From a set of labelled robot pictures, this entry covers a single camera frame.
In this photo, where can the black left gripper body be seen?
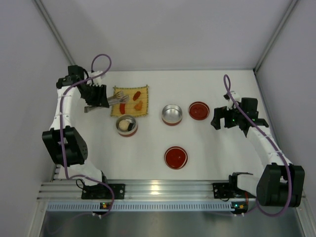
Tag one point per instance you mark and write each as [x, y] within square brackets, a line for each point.
[99, 96]

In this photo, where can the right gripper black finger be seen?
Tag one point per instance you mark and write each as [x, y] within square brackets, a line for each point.
[216, 116]
[216, 123]

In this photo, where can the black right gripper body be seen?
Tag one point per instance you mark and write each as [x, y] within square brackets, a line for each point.
[222, 117]

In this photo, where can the steel tongs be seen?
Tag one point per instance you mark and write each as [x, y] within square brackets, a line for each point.
[117, 98]

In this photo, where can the long red sausage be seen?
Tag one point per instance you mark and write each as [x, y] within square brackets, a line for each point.
[122, 108]

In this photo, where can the beige rice ball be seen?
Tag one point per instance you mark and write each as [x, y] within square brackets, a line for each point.
[124, 125]

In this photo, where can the small red sausage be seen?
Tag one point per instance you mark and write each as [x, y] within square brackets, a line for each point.
[136, 95]

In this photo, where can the black white sushi roll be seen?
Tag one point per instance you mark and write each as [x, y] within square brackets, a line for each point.
[131, 126]

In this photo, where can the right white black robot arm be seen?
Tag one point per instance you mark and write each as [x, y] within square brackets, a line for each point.
[281, 183]

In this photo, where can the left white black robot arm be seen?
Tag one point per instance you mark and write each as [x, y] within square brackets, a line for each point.
[63, 141]

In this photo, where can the back red lid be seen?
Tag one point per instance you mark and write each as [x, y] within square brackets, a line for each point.
[199, 110]

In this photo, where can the red lid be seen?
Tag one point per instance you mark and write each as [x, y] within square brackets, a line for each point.
[175, 157]
[199, 110]

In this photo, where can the bamboo serving mat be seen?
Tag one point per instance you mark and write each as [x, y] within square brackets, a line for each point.
[129, 106]

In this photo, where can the centre steel bowl red base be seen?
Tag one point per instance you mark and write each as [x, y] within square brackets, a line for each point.
[172, 114]

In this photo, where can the steel bowl red base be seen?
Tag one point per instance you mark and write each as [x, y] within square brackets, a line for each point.
[130, 119]
[172, 114]

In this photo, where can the left steel bowl red base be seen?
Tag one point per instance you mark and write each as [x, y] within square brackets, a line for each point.
[130, 119]

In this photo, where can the front red lid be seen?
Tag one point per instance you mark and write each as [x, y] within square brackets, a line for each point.
[175, 157]

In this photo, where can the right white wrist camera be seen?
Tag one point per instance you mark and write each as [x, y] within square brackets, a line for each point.
[234, 96]

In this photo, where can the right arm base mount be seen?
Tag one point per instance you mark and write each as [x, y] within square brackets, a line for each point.
[228, 189]

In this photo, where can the aluminium front frame rail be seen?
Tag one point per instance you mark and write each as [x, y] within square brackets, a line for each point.
[136, 190]

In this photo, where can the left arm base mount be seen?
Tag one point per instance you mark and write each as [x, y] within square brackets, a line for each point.
[99, 191]

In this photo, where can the left aluminium corner post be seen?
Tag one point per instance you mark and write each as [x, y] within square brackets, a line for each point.
[40, 7]

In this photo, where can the aluminium corner post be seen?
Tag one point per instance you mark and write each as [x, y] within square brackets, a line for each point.
[40, 7]
[276, 33]

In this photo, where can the white slotted cable duct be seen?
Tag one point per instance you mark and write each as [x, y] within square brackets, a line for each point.
[146, 206]

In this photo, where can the right aluminium corner post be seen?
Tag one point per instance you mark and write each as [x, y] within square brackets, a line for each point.
[276, 33]

